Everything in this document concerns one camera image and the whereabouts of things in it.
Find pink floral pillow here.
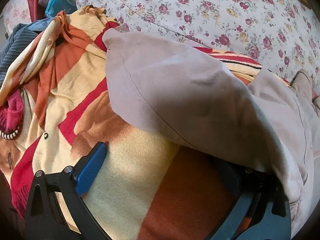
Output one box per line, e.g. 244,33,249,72
2,0,33,35

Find blue plastic bag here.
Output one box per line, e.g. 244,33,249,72
45,0,78,15

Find blue striped cloth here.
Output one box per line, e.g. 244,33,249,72
0,21,54,85

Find floral bed quilt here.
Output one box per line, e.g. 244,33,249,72
75,0,320,93

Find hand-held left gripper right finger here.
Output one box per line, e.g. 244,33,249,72
212,160,293,240

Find pink knit garment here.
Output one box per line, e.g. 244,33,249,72
0,90,24,140

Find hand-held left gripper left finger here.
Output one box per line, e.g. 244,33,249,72
24,141,115,240

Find orange red cream blanket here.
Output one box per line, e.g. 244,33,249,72
0,5,290,240

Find red fabric item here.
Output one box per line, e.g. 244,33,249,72
27,0,50,22

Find beige zip jacket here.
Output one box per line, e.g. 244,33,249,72
102,27,320,235

